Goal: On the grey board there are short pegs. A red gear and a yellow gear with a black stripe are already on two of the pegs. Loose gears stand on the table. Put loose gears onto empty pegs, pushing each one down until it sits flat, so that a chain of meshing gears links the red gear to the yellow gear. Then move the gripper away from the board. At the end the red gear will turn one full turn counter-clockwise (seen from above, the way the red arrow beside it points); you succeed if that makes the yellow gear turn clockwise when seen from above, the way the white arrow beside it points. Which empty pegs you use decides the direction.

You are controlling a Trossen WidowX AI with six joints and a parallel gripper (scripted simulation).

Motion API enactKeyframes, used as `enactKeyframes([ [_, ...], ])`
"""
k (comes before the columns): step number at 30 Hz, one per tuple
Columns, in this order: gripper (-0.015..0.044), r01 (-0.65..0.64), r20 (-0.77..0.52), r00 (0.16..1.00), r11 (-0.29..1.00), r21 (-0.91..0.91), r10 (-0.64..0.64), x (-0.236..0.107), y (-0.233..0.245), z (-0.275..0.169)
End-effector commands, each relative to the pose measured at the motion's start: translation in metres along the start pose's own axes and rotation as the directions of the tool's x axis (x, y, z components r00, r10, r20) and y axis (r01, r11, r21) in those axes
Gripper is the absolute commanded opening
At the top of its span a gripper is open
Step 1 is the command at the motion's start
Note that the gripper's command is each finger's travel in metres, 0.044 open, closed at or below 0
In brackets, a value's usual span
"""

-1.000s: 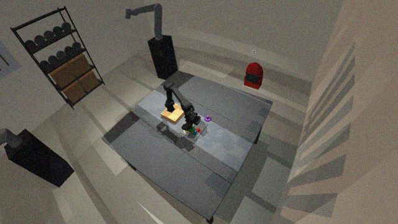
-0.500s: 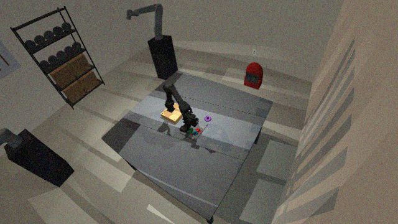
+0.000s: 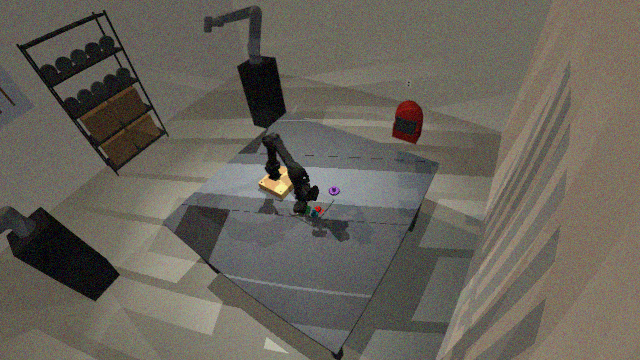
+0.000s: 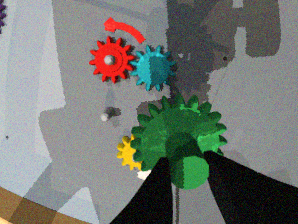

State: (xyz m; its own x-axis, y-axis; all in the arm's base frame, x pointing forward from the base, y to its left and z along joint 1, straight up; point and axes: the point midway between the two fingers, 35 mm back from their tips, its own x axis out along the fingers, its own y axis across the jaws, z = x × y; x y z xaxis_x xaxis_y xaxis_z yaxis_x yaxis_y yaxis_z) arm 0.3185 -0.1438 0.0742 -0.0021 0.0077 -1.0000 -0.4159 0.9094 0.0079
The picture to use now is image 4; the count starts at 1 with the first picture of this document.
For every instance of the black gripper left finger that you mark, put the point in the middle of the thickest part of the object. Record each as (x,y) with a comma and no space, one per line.
(153,202)

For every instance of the yellow gear with black stripe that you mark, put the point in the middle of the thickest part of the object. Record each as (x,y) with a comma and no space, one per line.
(126,152)

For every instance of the green gear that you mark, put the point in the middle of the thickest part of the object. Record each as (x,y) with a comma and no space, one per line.
(182,132)

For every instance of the red curved arrow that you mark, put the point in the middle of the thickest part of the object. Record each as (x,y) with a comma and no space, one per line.
(111,26)

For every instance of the teal gear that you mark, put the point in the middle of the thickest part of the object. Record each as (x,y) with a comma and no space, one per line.
(153,68)

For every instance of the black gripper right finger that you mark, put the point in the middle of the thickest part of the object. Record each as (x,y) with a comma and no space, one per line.
(248,197)

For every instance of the purple gear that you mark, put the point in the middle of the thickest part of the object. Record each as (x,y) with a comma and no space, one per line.
(2,15)

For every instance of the red gear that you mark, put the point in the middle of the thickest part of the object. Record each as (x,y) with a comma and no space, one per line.
(122,57)

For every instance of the white curved arrow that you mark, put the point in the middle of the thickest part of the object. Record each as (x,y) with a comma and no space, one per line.
(143,175)

